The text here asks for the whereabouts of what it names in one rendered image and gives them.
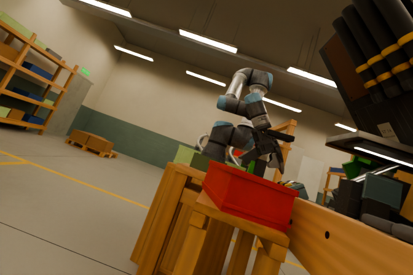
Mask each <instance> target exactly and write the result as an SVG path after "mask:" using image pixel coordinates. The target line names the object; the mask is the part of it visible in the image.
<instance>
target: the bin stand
mask: <svg viewBox="0 0 413 275"><path fill-rule="evenodd" d="M208 216H209V217H212V218H214V219H217V220H220V221H222V222H224V223H227V224H229V225H232V226H234V227H237V228H239V229H241V232H240V236H239V238H238V242H237V246H236V248H235V252H234V256H233V259H232V263H231V265H230V269H229V273H228V275H245V271H246V267H247V264H248V260H249V257H250V253H251V249H252V246H253V242H254V239H255V236H258V238H259V240H260V242H261V243H262V245H263V247H264V249H263V248H262V247H259V248H258V251H257V254H256V259H255V261H254V266H253V270H252V273H251V275H278V273H279V270H280V265H281V262H282V263H284V262H285V258H286V253H287V250H288V249H287V248H288V246H289V241H290V238H289V237H287V235H285V234H284V232H282V231H278V230H275V229H273V228H269V227H266V226H264V225H260V224H258V223H254V222H251V221H249V220H245V219H242V218H240V217H236V216H234V215H230V214H227V213H225V212H221V211H220V210H219V209H218V207H217V206H216V205H215V203H214V202H213V201H212V200H211V198H210V197H209V196H208V195H207V193H206V192H205V191H204V189H202V191H201V193H200V194H199V197H198V198H197V200H196V202H195V204H194V208H193V211H192V214H191V217H190V219H189V224H190V225H189V228H188V231H187V233H186V237H185V239H184V242H183V246H182V248H181V251H180V253H179V257H178V260H177V262H176V265H175V268H174V271H173V274H172V275H193V273H194V270H195V267H196V264H197V261H198V259H199V255H200V251H201V249H202V246H203V242H204V240H205V236H206V234H207V229H208V226H207V225H206V224H205V223H206V220H207V217H208Z"/></svg>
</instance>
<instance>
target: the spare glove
mask: <svg viewBox="0 0 413 275"><path fill-rule="evenodd" d="M361 221H362V222H363V223H364V224H365V225H368V226H370V227H373V228H375V229H378V230H380V231H383V232H385V233H388V234H390V235H393V236H395V237H397V238H398V239H399V240H401V241H404V242H406V243H408V244H411V245H413V227H410V226H407V225H404V224H402V223H394V222H391V221H388V220H385V219H381V218H379V217H376V216H373V215H370V214H363V215H362V216H361Z"/></svg>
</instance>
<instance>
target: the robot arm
mask: <svg viewBox="0 0 413 275"><path fill-rule="evenodd" d="M272 81H273V75H272V74H271V73H268V72H264V71H260V70H257V69H252V68H243V69H241V70H239V71H237V72H236V73H235V74H234V75H233V78H232V83H231V85H230V87H229V89H228V90H227V92H226V94H225V96H223V95H220V96H219V98H218V102H217V105H216V107H217V109H220V110H222V111H226V112H230V113H232V114H236V115H239V116H242V117H243V118H242V121H241V124H238V125H237V127H234V124H233V123H230V122H226V121H216V122H215V123H214V125H213V127H212V130H211V134H210V137H209V140H208V143H207V144H206V146H205V147H204V148H203V150H202V151H201V155H204V156H207V157H210V158H213V159H215V160H219V161H222V162H225V161H226V147H227V145H229V146H232V147H235V148H238V149H241V150H245V151H247V152H249V151H251V149H252V148H253V146H254V145H255V148H256V151H257V153H258V155H265V154H268V153H270V155H269V158H270V160H269V162H267V164H266V165H267V167H268V168H278V169H279V171H280V173H281V174H284V170H285V167H284V161H283V155H282V152H281V149H280V146H279V143H278V141H277V139H278V140H281V141H285V142H287V143H290V142H294V139H295V137H294V136H292V135H290V134H285V133H281V132H278V131H274V130H270V129H268V128H271V127H272V126H271V124H270V120H269V117H268V115H267V111H266V108H265V106H264V103H263V100H262V99H263V96H264V94H266V93H267V92H268V91H270V89H271V86H272ZM244 85H246V86H249V87H250V91H251V92H250V94H248V95H246V96H245V98H244V100H245V101H241V100H238V99H239V97H240V93H241V92H242V89H243V86H244ZM267 129H268V130H267ZM263 132H264V133H263Z"/></svg>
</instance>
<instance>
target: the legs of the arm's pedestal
mask: <svg viewBox="0 0 413 275"><path fill-rule="evenodd" d="M191 180H192V177H191V176H187V175H185V174H182V173H180V172H178V171H175V173H174V175H173V178H172V180H171V184H170V186H169V188H168V191H167V194H166V197H165V199H164V201H163V205H162V207H161V210H160V212H159V215H158V218H157V220H156V223H155V225H154V228H153V231H152V233H151V236H150V238H149V241H148V244H147V246H146V249H145V251H144V254H143V257H142V259H141V262H140V265H139V267H138V270H137V272H136V275H172V274H173V273H172V272H171V271H168V270H166V269H163V268H161V267H160V266H161V263H162V260H163V257H164V255H165V252H166V249H167V247H168V243H169V241H170V238H171V235H172V232H173V230H174V227H175V225H176V221H177V219H178V216H179V213H180V210H181V208H182V205H183V203H184V204H186V205H189V206H192V207H194V204H195V202H196V200H197V198H198V197H199V194H200V193H201V191H202V189H203V188H202V186H200V185H197V184H194V183H192V182H191ZM205 224H206V225H207V226H208V229H207V233H206V236H205V240H204V242H203V246H202V249H201V251H200V255H199V259H198V261H197V264H196V267H195V270H194V273H193V275H209V272H210V268H211V265H212V262H213V259H214V255H215V252H216V249H217V246H218V242H219V239H220V237H221V233H222V229H223V227H224V222H222V221H220V220H217V219H214V218H212V217H209V216H208V217H207V220H206V223H205Z"/></svg>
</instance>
